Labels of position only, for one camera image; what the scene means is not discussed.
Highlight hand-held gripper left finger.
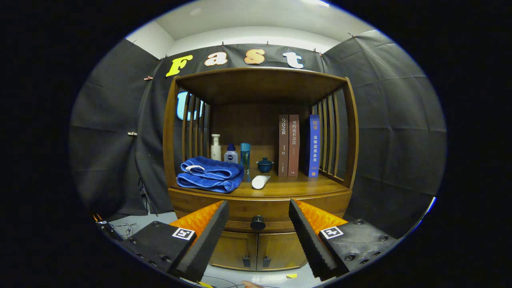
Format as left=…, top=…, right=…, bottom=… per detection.
left=122, top=200, right=229, bottom=283

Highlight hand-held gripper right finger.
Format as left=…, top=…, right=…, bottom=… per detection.
left=288, top=198, right=399, bottom=282

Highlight wooden drawer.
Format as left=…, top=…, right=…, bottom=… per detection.
left=168, top=189, right=353, bottom=234

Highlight white cream tube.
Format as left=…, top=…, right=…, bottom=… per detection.
left=251, top=175, right=271, bottom=190

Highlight wooden cabinet door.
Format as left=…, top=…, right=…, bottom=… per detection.
left=210, top=231, right=258, bottom=272
left=256, top=233, right=308, bottom=272

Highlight wooden cabinet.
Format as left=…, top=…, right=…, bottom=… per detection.
left=162, top=67, right=359, bottom=272

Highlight blue folded towel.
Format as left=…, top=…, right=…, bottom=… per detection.
left=176, top=156, right=245, bottom=194

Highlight black stand legs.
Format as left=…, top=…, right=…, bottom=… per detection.
left=138, top=178, right=158, bottom=217

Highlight white bottle with blue cap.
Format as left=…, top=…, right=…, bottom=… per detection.
left=224, top=143, right=239, bottom=164

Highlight blue lidded teacup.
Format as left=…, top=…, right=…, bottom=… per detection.
left=256, top=157, right=274, bottom=174

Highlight white pump bottle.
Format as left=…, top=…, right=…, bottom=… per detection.
left=210, top=134, right=222, bottom=162

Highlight clear blue bottle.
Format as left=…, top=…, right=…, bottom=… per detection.
left=240, top=143, right=251, bottom=175

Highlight blue book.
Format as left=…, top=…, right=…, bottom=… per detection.
left=307, top=114, right=321, bottom=178

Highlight brown book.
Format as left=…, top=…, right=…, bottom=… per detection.
left=278, top=114, right=290, bottom=177
left=288, top=114, right=300, bottom=177

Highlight black backdrop cloth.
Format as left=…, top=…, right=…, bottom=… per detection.
left=68, top=30, right=447, bottom=240

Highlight black device with wires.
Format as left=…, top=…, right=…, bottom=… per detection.
left=95, top=219, right=120, bottom=241

